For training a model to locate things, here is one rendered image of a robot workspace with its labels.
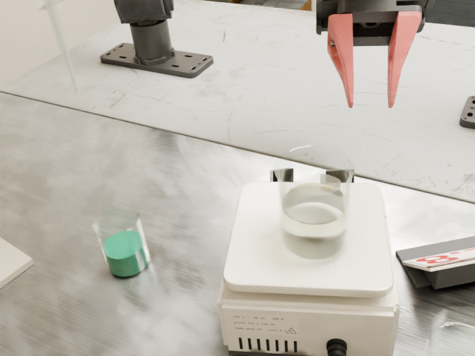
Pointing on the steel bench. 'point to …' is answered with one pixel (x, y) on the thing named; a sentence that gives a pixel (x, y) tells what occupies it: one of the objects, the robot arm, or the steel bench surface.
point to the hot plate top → (367, 242)
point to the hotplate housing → (308, 323)
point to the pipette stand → (12, 262)
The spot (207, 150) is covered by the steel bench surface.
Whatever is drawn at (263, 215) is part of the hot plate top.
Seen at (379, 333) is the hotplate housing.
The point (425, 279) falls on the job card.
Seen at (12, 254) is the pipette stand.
